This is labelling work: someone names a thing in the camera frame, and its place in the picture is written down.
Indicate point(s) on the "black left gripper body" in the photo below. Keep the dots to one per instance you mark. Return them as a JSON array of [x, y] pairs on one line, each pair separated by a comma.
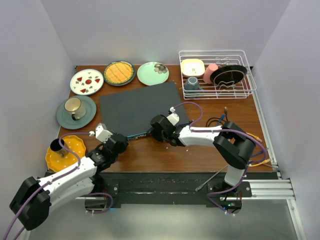
[[114, 158]]

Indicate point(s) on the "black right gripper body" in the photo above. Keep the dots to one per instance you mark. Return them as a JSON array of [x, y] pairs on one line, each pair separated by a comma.
[[159, 136]]

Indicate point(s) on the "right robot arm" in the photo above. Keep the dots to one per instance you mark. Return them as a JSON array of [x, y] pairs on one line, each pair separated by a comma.
[[233, 144]]

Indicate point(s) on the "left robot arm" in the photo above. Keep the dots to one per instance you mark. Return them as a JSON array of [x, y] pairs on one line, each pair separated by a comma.
[[37, 198]]

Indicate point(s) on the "yellow scalloped plate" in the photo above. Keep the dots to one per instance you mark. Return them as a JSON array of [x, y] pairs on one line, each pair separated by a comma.
[[72, 142]]

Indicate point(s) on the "dark bronze mug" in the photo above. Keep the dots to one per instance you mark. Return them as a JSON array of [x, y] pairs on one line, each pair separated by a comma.
[[57, 148]]

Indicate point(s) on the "grey blue mug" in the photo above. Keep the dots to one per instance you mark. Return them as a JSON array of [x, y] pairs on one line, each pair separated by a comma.
[[192, 84]]

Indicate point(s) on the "mint green flower plate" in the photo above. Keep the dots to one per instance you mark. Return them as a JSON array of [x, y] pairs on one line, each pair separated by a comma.
[[153, 73]]

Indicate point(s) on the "grey green saucer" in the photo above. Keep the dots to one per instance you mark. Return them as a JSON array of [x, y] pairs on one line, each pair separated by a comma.
[[65, 119]]

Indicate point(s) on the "cream ceramic mug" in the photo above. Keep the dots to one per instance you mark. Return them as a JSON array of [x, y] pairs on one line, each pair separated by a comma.
[[75, 107]]

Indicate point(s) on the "cream square bowl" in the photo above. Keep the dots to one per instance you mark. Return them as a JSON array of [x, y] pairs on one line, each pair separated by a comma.
[[192, 67]]

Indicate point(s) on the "yellow woven pattern plate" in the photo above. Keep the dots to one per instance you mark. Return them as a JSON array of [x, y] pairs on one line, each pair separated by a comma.
[[119, 73]]

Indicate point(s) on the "white strawberry pattern plate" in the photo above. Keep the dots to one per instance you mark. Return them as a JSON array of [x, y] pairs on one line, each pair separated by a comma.
[[86, 82]]

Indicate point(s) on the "pink cup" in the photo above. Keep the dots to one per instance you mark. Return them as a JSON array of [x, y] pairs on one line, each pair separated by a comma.
[[208, 72]]

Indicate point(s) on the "black round plate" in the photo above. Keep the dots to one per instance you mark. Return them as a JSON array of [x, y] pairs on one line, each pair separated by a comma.
[[228, 75]]

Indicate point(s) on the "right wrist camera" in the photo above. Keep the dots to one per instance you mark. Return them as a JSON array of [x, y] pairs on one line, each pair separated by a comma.
[[173, 117]]

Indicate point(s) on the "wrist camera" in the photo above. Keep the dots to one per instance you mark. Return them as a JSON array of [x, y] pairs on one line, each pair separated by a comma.
[[102, 133], [173, 117]]

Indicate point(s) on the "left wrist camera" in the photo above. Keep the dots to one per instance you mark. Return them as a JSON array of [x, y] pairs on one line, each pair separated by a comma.
[[102, 133]]

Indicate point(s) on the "black network switch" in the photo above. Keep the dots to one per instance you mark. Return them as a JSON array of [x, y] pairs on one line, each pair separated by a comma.
[[130, 112]]

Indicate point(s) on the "white wire dish rack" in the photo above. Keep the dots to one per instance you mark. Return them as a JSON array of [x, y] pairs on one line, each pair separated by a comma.
[[222, 58]]

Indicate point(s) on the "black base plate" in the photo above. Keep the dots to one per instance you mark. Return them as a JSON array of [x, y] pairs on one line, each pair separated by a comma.
[[171, 188]]

